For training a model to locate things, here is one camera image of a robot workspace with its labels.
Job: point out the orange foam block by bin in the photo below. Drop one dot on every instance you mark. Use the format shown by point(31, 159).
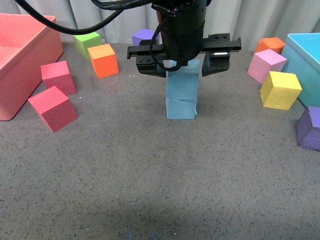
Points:
point(273, 43)

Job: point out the pink foam block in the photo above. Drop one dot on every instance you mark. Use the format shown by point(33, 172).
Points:
point(263, 62)

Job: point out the light blue foam block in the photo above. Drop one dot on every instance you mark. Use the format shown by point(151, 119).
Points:
point(181, 109)
point(183, 84)

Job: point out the dark red foam block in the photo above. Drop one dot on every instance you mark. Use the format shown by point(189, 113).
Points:
point(58, 74)

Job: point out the green foam block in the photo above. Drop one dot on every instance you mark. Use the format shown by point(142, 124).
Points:
point(85, 41)

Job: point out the purple foam block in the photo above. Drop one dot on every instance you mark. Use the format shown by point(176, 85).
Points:
point(142, 34)

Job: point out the pink plastic bin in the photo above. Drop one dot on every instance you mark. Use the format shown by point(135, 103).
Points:
point(25, 45)

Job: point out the yellow foam block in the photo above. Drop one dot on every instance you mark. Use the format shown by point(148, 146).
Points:
point(280, 90)

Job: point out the cyan plastic bin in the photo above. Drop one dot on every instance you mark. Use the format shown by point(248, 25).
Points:
point(302, 51)

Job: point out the violet foam block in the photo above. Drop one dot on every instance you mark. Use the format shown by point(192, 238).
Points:
point(308, 128)

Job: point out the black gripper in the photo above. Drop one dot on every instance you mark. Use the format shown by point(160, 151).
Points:
point(181, 26)

